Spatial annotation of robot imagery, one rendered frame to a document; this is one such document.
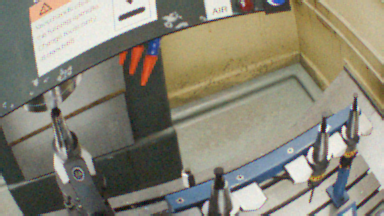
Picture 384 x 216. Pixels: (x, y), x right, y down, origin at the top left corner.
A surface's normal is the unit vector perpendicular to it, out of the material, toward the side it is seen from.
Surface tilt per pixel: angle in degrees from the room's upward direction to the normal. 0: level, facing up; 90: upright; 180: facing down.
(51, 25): 90
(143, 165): 90
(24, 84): 90
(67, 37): 90
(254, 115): 0
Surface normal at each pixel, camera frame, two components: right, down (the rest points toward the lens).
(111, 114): 0.41, 0.56
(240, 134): -0.11, -0.75
